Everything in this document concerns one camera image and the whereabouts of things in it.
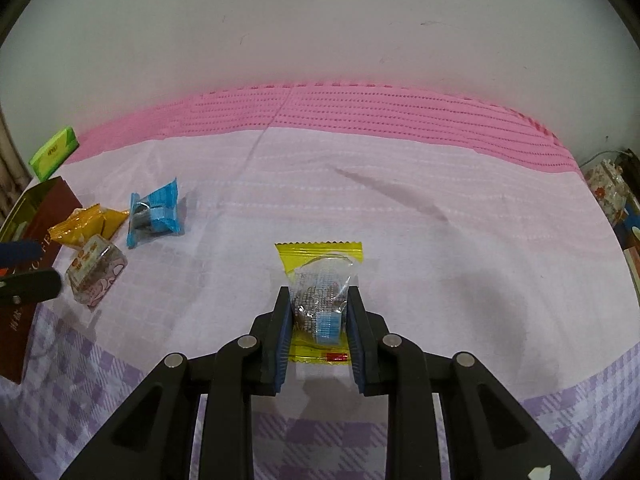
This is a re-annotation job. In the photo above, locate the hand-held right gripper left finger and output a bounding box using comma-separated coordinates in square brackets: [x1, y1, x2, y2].
[60, 286, 293, 480]

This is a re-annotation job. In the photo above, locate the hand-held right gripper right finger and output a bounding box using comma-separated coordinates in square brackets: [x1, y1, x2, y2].
[347, 285, 581, 480]

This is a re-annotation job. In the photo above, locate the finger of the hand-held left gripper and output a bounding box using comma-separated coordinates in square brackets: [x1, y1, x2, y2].
[0, 241, 43, 267]
[0, 268, 62, 306]

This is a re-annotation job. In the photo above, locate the gold metal tin box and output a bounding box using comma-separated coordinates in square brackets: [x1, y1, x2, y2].
[0, 176, 83, 385]

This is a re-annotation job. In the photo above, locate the yellow clear snack packet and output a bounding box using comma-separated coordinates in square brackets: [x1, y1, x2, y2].
[274, 241, 363, 367]

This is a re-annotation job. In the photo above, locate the light blue snack packet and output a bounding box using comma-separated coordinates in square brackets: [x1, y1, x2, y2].
[126, 177, 185, 249]

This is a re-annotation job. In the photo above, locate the clear white red snack packet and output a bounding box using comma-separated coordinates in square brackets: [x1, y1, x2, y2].
[65, 235, 128, 308]

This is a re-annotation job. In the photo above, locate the orange snack packet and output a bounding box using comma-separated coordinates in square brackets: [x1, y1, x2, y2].
[48, 203, 130, 251]

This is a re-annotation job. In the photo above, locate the beige patterned curtain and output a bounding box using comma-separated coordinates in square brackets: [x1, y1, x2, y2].
[0, 125, 31, 221]

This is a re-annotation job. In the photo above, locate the green tissue pack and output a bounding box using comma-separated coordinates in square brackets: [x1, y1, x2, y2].
[28, 127, 80, 182]

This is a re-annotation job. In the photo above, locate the pink purple checked tablecloth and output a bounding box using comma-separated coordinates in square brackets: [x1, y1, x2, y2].
[0, 81, 640, 480]

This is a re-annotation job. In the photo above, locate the floral printed bag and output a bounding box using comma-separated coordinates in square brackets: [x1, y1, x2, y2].
[582, 147, 640, 226]

